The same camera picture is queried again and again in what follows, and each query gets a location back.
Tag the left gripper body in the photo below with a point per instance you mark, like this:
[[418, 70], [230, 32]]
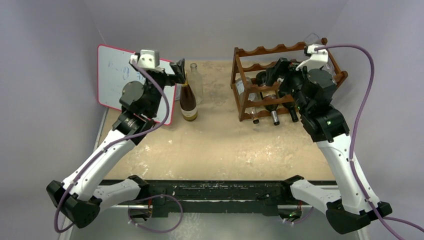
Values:
[[161, 79]]

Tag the clear slim glass bottle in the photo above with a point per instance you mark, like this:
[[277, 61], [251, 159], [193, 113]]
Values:
[[196, 81]]

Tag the brown wooden wine rack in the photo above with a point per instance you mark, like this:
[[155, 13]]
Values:
[[238, 68]]

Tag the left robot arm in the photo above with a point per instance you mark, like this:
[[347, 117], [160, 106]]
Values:
[[81, 196]]

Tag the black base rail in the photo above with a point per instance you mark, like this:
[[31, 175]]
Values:
[[265, 197]]

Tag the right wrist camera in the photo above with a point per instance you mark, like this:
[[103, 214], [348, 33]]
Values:
[[317, 58]]

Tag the dark gold-capped wine bottle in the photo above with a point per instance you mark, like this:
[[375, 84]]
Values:
[[187, 100]]

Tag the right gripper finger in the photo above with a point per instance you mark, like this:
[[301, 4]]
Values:
[[281, 68], [285, 89]]

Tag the clear labelled bottle in rack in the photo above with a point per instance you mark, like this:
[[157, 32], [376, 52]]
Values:
[[251, 111]]

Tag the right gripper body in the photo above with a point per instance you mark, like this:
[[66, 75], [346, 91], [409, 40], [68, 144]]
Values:
[[279, 70]]

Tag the red framed whiteboard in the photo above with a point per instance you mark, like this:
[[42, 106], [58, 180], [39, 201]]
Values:
[[114, 72]]

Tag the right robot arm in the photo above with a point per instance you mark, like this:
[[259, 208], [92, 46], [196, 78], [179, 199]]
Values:
[[354, 205]]

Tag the clear bottle on rack top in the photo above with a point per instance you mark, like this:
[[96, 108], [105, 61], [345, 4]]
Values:
[[314, 39]]

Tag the dark wine bottle right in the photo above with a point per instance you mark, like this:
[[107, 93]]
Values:
[[290, 106]]

